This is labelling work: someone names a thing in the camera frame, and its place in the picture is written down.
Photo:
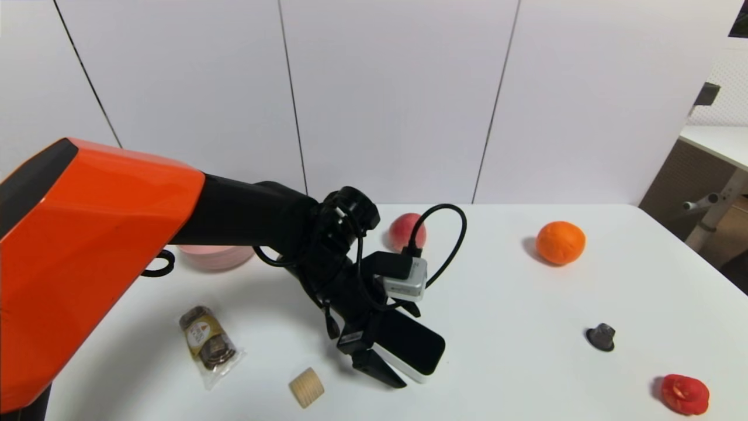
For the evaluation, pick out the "white perforated pegboard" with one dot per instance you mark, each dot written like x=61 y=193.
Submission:
x=729 y=88

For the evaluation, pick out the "black bracket on panel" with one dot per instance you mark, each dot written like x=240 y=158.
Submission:
x=706 y=93

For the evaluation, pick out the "pink bowl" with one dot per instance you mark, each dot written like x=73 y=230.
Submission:
x=216 y=258

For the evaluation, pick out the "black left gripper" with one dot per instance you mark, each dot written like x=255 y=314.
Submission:
x=355 y=340

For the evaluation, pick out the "brown partition panel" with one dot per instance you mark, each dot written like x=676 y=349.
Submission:
x=679 y=187

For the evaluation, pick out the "clear packet of brown cookies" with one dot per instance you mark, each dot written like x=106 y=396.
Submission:
x=207 y=342

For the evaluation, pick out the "orange fruit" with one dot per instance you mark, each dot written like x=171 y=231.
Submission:
x=560 y=243

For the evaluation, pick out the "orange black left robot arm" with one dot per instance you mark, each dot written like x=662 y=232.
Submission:
x=99 y=234

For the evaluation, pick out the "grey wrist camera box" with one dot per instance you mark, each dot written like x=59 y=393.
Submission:
x=404 y=280

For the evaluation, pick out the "black white board eraser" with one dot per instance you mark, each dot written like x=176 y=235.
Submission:
x=416 y=349

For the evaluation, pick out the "red tomato piece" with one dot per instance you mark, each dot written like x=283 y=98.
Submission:
x=685 y=394

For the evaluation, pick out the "small wooden cylinder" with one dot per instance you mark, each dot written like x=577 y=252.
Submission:
x=307 y=387

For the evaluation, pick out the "red yellow peach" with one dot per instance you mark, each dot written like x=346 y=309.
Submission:
x=402 y=231

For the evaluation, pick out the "small dark grey cap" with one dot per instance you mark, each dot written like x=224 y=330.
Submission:
x=601 y=338

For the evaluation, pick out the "white desk leg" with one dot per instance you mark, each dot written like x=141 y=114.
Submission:
x=720 y=210

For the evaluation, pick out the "white desk top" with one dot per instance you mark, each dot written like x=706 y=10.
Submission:
x=716 y=145

